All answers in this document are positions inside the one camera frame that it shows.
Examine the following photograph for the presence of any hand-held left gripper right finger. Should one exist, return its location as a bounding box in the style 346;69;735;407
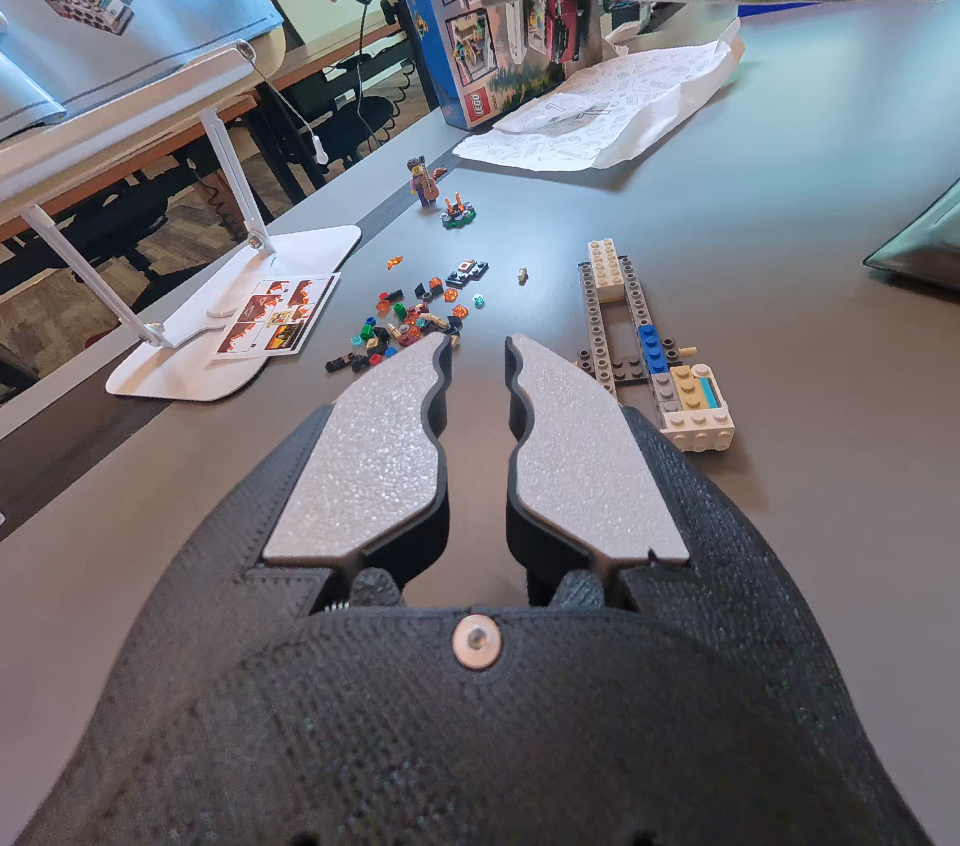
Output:
504;333;691;590

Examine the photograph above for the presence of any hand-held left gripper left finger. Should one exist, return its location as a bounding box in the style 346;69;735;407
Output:
261;332;453;590

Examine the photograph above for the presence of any grey lego vehicle chassis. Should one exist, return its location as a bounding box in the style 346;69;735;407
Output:
576;238;736;453

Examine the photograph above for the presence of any white book stand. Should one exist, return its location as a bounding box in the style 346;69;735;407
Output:
0;0;365;405

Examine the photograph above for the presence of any pile of small lego pieces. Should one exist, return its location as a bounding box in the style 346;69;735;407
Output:
324;257;492;375

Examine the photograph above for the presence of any blue lego box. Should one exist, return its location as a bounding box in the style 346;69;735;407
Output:
396;0;601;131

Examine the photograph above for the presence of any lego minifigure with guitar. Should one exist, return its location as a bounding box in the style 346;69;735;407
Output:
407;157;444;210

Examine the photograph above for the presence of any sticker sheet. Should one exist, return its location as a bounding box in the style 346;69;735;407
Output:
213;273;340;358

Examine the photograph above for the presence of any black office chair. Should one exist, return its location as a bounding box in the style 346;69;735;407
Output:
296;54;399;165

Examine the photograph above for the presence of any white printed paper bag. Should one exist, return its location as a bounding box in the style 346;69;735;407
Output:
452;19;745;174

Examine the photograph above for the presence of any dark bag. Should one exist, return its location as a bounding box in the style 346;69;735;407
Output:
862;178;960;296

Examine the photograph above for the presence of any black cable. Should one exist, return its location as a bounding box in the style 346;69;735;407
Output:
352;0;387;146

